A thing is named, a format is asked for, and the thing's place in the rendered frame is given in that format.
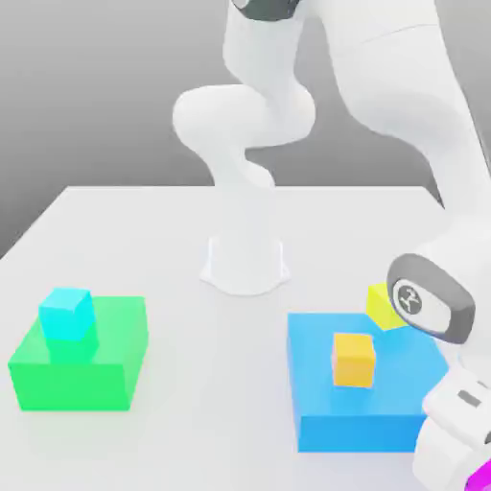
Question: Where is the large blue box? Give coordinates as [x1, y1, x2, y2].
[286, 312, 451, 454]

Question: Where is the small magenta cube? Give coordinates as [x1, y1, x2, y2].
[462, 458, 491, 491]

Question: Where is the large green box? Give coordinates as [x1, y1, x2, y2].
[7, 294, 150, 412]

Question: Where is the small cyan cube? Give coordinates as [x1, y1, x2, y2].
[37, 287, 96, 341]

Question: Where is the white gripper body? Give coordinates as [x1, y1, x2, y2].
[411, 418, 491, 491]

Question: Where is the small orange cube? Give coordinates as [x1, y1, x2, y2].
[331, 332, 376, 389]

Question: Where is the small yellow cube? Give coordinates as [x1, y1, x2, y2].
[365, 282, 410, 332]

